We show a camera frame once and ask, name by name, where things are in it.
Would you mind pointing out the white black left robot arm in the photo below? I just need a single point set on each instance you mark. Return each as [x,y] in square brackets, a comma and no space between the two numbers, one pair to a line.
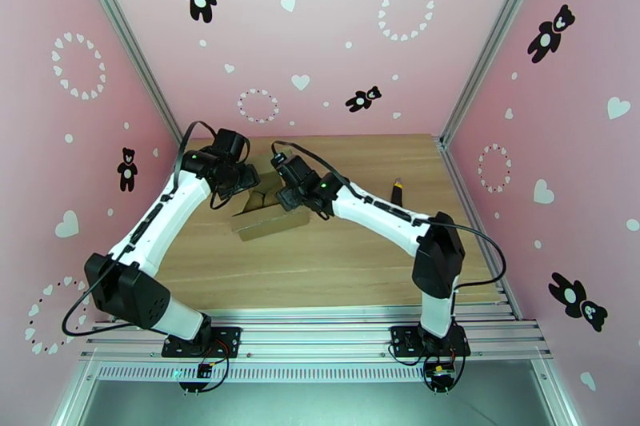
[155,225]

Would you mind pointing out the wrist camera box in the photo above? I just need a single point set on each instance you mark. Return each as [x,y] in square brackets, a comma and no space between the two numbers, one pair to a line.
[278,160]
[223,132]

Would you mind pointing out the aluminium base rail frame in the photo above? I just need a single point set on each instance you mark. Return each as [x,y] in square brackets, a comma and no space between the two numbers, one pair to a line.
[320,339]

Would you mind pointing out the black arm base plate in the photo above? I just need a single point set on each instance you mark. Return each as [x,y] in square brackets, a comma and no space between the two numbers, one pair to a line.
[402,339]
[227,339]

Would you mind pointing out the aluminium corner post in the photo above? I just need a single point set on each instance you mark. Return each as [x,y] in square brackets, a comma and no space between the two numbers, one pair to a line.
[492,40]
[131,40]

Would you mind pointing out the perforated metal strip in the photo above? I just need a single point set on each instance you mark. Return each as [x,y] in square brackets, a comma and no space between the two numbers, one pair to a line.
[320,373]

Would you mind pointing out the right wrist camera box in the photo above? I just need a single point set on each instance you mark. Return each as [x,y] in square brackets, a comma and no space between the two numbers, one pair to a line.
[278,160]

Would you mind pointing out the brown cardboard express box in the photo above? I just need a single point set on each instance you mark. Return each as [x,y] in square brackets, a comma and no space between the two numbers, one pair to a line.
[270,227]

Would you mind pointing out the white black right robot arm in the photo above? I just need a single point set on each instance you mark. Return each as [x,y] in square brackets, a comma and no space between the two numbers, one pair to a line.
[390,217]

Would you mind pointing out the yellow black utility knife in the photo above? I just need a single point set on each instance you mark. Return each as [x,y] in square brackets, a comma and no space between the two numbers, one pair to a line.
[398,192]

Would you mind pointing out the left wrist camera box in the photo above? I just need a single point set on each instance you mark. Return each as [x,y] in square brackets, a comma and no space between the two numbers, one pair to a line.
[223,132]

